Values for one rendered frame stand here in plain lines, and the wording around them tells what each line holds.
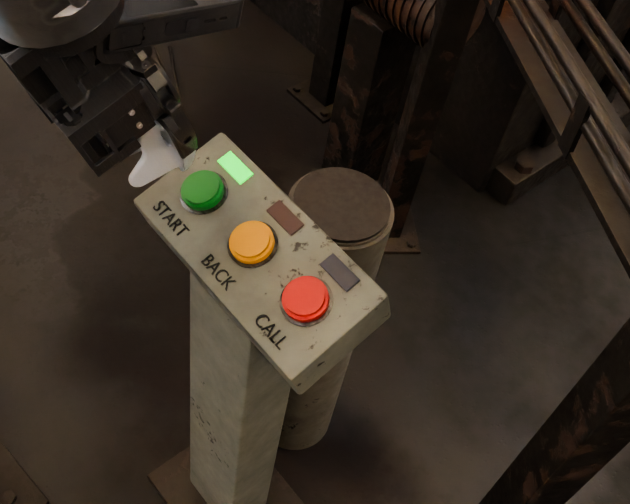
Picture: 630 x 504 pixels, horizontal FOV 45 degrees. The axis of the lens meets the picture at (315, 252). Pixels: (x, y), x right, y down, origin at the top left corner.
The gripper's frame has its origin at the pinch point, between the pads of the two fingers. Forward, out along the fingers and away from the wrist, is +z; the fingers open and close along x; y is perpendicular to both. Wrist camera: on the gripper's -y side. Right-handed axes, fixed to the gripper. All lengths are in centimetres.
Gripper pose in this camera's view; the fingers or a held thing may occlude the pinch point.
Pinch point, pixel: (184, 153)
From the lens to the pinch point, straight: 66.7
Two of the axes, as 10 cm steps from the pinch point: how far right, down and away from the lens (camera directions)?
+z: 1.4, 4.3, 8.9
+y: -7.5, 6.3, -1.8
